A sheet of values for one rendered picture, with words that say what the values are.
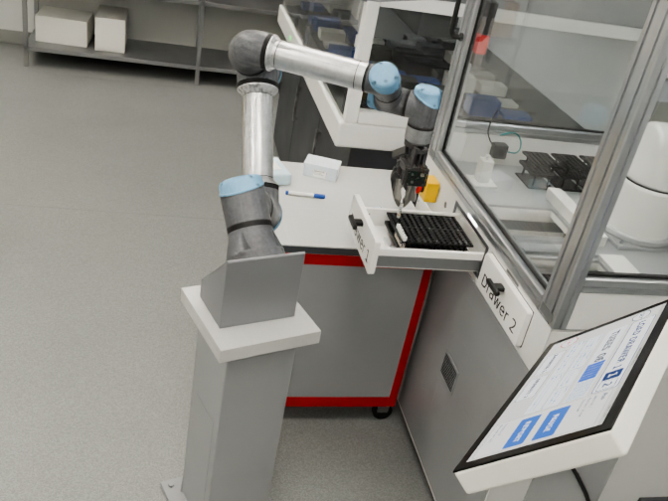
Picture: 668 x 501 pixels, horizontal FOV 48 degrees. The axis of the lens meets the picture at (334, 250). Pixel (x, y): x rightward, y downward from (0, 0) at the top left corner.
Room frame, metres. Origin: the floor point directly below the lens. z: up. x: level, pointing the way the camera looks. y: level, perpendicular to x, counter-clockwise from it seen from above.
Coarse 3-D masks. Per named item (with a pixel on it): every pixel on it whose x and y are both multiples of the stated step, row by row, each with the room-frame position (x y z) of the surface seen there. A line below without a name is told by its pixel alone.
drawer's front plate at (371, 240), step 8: (352, 200) 2.09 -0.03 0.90; (360, 200) 2.05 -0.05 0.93; (352, 208) 2.08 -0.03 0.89; (360, 208) 2.00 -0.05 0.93; (360, 216) 1.99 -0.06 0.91; (368, 216) 1.96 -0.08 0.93; (368, 224) 1.91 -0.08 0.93; (352, 232) 2.03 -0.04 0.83; (360, 232) 1.96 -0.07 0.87; (368, 232) 1.89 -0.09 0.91; (376, 232) 1.87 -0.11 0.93; (360, 240) 1.94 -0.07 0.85; (368, 240) 1.88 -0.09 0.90; (376, 240) 1.82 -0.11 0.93; (368, 248) 1.86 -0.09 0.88; (376, 248) 1.82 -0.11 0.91; (368, 256) 1.85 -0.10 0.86; (376, 256) 1.82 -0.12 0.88; (368, 264) 1.83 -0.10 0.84; (368, 272) 1.82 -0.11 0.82
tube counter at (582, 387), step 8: (608, 352) 1.20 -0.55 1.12; (592, 360) 1.20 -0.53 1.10; (600, 360) 1.18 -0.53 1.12; (592, 368) 1.16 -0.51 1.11; (600, 368) 1.14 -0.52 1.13; (584, 376) 1.13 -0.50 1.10; (592, 376) 1.12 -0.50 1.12; (576, 384) 1.12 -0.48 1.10; (584, 384) 1.10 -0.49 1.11; (576, 392) 1.08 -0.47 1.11; (584, 392) 1.06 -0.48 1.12; (568, 400) 1.06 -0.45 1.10
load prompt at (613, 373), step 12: (636, 324) 1.28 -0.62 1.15; (648, 324) 1.25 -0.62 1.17; (624, 336) 1.25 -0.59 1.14; (636, 336) 1.21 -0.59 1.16; (624, 348) 1.18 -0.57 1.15; (636, 348) 1.15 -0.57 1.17; (612, 360) 1.15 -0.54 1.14; (624, 360) 1.12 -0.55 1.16; (612, 372) 1.09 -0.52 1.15; (624, 372) 1.07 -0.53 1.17; (600, 384) 1.06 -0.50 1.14; (612, 384) 1.04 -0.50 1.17
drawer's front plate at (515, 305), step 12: (492, 264) 1.83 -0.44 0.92; (480, 276) 1.87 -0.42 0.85; (492, 276) 1.81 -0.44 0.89; (504, 276) 1.76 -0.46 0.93; (480, 288) 1.85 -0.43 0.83; (516, 288) 1.71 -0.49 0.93; (492, 300) 1.77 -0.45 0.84; (504, 300) 1.72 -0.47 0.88; (516, 300) 1.67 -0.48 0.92; (504, 312) 1.70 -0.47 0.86; (516, 312) 1.65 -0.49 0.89; (528, 312) 1.61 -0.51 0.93; (504, 324) 1.68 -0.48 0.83; (516, 324) 1.63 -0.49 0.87; (528, 324) 1.61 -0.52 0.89; (516, 336) 1.61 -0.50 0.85
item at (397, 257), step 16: (368, 208) 2.08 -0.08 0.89; (384, 208) 2.10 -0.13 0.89; (384, 224) 2.10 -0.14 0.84; (464, 224) 2.12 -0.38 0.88; (384, 256) 1.84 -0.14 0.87; (400, 256) 1.86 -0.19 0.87; (416, 256) 1.87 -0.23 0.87; (432, 256) 1.89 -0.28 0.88; (448, 256) 1.90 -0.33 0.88; (464, 256) 1.91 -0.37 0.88; (480, 256) 1.93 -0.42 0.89
